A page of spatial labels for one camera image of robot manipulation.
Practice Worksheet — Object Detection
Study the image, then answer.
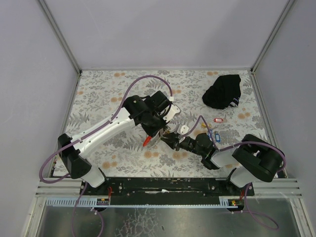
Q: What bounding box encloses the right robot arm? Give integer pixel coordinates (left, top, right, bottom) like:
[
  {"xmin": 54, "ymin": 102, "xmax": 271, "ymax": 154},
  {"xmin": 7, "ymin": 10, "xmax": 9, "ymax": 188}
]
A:
[{"xmin": 160, "ymin": 132, "xmax": 286, "ymax": 188}]

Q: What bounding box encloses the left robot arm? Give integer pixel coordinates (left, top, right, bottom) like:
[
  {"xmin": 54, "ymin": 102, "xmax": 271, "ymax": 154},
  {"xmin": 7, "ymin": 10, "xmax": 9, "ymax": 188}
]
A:
[{"xmin": 58, "ymin": 91, "xmax": 180, "ymax": 188}]

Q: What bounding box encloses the floral table mat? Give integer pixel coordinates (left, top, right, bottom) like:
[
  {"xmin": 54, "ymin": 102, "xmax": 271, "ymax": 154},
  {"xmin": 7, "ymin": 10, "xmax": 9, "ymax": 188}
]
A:
[{"xmin": 50, "ymin": 70, "xmax": 287, "ymax": 179}]

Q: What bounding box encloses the red key tag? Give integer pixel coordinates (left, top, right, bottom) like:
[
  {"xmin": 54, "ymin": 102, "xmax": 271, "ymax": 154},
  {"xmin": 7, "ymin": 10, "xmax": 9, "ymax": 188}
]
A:
[{"xmin": 214, "ymin": 118, "xmax": 223, "ymax": 123}]

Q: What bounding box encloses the black cloth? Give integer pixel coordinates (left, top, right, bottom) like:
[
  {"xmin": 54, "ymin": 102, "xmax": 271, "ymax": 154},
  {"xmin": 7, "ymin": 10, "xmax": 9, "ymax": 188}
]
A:
[{"xmin": 202, "ymin": 75, "xmax": 241, "ymax": 110}]

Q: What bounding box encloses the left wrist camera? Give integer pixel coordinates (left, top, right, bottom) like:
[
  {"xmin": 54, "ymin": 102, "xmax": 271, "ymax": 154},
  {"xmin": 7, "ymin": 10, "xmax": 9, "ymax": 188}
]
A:
[{"xmin": 162, "ymin": 104, "xmax": 181, "ymax": 123}]

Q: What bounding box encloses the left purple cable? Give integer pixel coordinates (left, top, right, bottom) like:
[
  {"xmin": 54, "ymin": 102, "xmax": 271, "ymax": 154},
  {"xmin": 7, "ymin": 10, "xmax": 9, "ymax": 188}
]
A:
[{"xmin": 39, "ymin": 75, "xmax": 175, "ymax": 237}]

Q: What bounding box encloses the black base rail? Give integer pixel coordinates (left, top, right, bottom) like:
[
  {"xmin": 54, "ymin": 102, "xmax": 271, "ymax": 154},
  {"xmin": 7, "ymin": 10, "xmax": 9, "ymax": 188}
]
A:
[{"xmin": 81, "ymin": 177, "xmax": 246, "ymax": 205}]

